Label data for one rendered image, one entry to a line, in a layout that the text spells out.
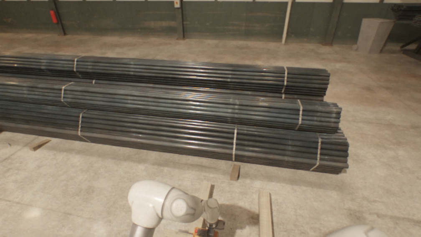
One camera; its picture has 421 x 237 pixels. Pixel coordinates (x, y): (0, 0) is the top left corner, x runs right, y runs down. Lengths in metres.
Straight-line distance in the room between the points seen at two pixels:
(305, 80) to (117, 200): 2.47
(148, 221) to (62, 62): 3.06
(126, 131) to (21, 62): 2.12
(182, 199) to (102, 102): 2.16
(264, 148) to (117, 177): 1.72
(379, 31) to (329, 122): 6.55
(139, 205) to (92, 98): 2.14
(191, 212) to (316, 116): 1.82
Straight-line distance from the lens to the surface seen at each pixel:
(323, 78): 2.78
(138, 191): 1.01
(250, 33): 9.23
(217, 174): 2.56
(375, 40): 8.87
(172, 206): 0.91
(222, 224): 1.63
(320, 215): 2.48
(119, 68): 3.15
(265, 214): 2.19
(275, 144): 2.44
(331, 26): 9.46
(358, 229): 0.73
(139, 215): 1.00
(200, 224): 2.09
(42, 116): 3.59
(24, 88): 3.70
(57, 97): 3.32
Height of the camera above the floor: 1.89
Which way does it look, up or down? 29 degrees down
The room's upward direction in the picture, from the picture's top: straight up
